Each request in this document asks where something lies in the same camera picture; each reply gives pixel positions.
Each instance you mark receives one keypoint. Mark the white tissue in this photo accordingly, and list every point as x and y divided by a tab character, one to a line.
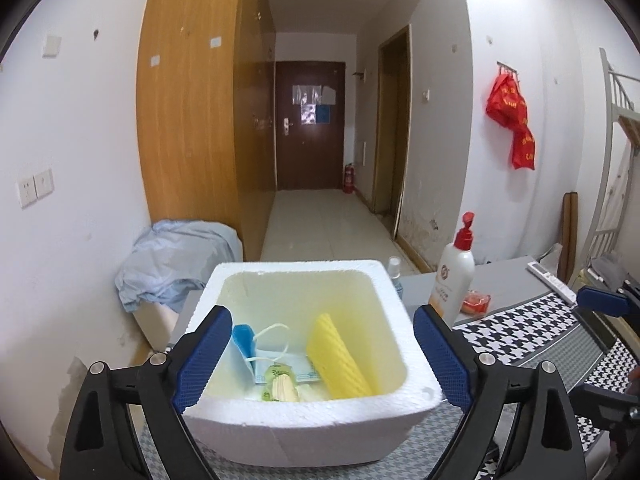
312	394

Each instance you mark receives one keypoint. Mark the white foam box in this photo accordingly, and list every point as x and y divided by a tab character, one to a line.
300	440

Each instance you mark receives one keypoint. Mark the white bunk bed frame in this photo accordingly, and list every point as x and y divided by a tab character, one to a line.
607	160

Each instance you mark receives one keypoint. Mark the wooden wardrobe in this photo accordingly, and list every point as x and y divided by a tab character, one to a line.
190	135

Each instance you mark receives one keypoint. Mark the wooden side door frame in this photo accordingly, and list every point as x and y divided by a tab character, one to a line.
400	135

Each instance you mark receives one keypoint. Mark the metal wall hook rack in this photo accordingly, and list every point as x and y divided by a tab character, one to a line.
507	69

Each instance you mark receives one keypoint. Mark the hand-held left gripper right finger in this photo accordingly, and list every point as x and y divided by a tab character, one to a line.
442	355

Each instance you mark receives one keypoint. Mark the red snack packet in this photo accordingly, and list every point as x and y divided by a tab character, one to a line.
477	302

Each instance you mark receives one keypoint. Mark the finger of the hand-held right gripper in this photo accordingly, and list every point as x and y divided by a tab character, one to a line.
602	301
605	405

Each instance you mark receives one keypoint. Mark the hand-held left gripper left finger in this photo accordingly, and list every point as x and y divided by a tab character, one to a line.
200	355

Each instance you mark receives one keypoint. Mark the wooden board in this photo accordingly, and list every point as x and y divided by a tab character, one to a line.
569	235

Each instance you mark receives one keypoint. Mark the white remote control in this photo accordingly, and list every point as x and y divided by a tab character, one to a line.
550	282

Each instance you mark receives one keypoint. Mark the yellow sponge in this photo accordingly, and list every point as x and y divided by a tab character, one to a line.
335	360

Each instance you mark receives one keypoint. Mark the taped paper notices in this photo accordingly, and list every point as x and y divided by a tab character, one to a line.
312	102

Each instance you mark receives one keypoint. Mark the houndstooth tablecloth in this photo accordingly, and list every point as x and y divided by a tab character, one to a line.
525	340

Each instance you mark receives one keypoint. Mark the blue face mask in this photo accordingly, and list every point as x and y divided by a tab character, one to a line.
244	345

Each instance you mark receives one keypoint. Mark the white wall socket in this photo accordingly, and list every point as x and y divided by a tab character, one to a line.
44	183
27	192

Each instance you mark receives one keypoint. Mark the green snack packet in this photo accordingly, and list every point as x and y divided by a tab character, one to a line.
280	382

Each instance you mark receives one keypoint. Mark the red hanging bag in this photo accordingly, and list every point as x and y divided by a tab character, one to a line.
505	105

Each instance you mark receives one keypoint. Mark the dark brown door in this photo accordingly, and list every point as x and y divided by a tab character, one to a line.
310	160

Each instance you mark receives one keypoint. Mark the red fire extinguisher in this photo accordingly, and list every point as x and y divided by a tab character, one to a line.
348	180

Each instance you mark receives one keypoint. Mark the clear spray bottle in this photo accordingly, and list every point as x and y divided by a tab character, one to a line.
395	280

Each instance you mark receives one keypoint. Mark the white lotion pump bottle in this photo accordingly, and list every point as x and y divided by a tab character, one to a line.
452	280

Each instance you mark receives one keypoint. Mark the white wall panel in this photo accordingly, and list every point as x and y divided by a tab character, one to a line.
364	153

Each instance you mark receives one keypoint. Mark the white wall switch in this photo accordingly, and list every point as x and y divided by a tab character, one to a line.
51	45

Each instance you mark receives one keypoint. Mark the light blue cloth heap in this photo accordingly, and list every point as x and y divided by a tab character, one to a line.
170	260

